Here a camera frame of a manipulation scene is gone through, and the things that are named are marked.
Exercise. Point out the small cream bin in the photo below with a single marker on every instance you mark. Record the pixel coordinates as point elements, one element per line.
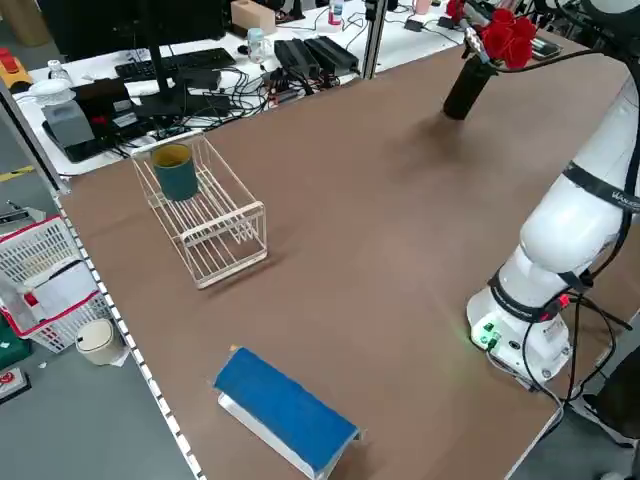
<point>97,345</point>

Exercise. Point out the teal cylindrical cup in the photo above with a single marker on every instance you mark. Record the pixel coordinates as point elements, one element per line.
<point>175,182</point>

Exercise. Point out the clear plastic water bottle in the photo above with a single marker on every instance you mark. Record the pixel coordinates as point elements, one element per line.
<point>57,70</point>

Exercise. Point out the white basket red rim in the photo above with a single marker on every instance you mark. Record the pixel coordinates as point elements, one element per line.
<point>30,250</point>

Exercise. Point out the pink cup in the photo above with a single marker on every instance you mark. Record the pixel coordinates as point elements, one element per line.
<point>422,6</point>

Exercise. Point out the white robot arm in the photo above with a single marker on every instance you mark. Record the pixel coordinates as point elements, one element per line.
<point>565,225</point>

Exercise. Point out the person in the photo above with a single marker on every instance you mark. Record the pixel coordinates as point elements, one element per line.
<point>620,390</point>

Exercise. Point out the clear jar pale blue lid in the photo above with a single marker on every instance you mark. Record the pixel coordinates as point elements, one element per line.
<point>256,45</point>

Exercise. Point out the black monitor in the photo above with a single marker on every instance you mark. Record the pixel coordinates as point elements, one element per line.
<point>125,20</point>

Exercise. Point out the blue folded cover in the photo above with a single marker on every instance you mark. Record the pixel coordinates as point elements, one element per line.
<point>280,405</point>

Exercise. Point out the black cylindrical vase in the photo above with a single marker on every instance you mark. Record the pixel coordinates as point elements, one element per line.
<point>465,95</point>

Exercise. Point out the black power supply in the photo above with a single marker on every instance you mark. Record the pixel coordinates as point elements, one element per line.
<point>332,52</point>
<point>295,55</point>

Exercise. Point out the metal tray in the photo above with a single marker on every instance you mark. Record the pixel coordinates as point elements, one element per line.
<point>547,48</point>

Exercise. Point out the bottle with red label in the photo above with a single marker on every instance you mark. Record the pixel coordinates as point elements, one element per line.
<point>336,12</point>

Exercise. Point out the black box device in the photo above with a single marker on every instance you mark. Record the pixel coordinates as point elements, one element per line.
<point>100,100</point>

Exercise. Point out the grey box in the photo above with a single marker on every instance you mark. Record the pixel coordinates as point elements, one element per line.
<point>67,125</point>

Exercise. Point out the black keyboard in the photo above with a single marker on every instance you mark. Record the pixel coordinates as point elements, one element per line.
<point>200,57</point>

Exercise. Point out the green box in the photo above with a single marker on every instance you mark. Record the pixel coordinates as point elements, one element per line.
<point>12,350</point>

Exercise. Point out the wooden box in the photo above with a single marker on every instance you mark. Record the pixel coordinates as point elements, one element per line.
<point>252,17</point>

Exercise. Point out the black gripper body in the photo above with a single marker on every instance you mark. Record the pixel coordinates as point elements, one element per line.
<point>481,15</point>

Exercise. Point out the aluminium frame post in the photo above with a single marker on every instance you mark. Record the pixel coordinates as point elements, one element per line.
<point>30,145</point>

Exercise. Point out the red rose bouquet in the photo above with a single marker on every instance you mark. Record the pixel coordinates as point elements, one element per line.
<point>510,40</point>

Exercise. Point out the white bowl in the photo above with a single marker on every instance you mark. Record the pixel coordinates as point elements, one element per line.
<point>47,86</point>

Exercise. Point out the black power adapter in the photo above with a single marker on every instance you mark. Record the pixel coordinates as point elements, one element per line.
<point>414,24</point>

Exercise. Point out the aluminium camera post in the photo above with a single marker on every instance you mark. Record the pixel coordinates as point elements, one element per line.
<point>375,40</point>

